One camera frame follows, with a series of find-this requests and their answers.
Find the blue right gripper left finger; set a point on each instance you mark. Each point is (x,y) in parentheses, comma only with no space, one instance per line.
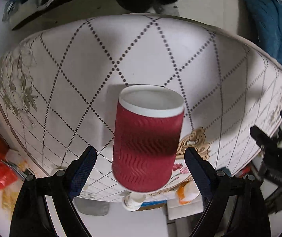
(79,170)

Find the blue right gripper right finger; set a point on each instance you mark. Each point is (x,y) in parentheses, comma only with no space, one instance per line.
(200,172)

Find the red ribbed paper cup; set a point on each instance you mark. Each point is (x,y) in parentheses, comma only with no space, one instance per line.
(148,126)

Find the orange and white paper cup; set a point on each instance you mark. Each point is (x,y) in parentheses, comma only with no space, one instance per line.
(187,192)

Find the white paper cup green print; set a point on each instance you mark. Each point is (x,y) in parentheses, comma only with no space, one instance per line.
(133,201)

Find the grey office chair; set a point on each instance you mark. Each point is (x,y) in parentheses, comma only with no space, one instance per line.
(91,207)

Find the white folded cloth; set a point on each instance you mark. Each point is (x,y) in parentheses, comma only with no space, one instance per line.
(176,211)

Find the cardboard box with blue print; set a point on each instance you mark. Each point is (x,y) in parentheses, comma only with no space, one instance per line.
(152,205)

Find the yellow snack bag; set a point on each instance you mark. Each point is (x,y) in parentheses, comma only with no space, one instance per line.
(9,198)

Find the white diamond pattern tablecloth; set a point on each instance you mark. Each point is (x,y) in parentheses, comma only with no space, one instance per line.
(62,90)

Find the blue blanket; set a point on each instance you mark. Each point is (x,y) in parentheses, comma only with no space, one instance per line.
(271,22)

